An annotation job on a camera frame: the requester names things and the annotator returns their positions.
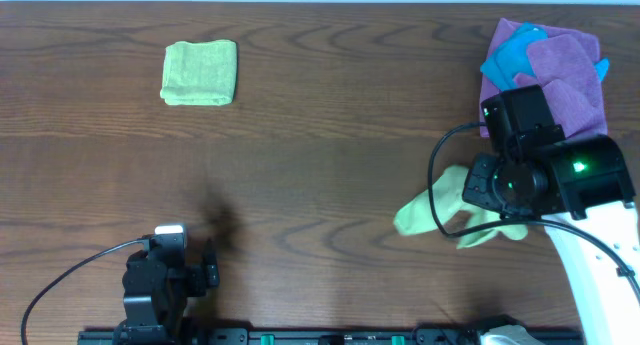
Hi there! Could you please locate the green cloth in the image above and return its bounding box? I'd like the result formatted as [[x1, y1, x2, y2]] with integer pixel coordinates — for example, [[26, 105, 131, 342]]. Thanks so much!
[[160, 39, 238, 106], [394, 165, 528, 249]]

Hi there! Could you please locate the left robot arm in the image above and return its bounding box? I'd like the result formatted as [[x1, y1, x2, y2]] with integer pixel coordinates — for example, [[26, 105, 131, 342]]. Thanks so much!
[[111, 245, 220, 345]]

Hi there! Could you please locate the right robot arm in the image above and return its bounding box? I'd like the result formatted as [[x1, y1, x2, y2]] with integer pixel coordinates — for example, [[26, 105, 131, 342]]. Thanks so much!
[[462, 135, 639, 344]]

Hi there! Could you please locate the large purple cloth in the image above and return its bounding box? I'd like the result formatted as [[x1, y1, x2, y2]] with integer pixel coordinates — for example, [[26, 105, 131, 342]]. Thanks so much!
[[480, 18, 609, 137]]

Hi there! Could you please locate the small purple cloth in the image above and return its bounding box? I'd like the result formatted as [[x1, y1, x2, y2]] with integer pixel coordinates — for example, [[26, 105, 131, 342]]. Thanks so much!
[[514, 35, 608, 138]]

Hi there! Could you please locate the blue cloth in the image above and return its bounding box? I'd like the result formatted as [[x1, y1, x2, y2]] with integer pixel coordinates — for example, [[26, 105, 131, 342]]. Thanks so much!
[[480, 19, 610, 94]]

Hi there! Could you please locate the folded green cloth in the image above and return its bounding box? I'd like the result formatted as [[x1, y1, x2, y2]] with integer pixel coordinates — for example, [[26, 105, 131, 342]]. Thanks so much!
[[160, 39, 238, 106]]

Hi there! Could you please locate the right black cable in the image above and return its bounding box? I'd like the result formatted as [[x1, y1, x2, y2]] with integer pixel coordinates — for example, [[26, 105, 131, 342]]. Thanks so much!
[[427, 122, 640, 306]]

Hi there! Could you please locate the black cable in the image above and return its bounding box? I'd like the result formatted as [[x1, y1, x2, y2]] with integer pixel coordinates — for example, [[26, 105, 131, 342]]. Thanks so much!
[[20, 237, 151, 345], [427, 122, 640, 306]]

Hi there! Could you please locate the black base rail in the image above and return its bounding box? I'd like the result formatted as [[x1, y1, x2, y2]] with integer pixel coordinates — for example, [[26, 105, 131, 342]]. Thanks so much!
[[77, 328, 583, 345]]

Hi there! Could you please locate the left black cable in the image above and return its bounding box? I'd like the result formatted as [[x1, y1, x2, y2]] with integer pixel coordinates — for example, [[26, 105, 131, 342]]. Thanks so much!
[[20, 237, 151, 345]]

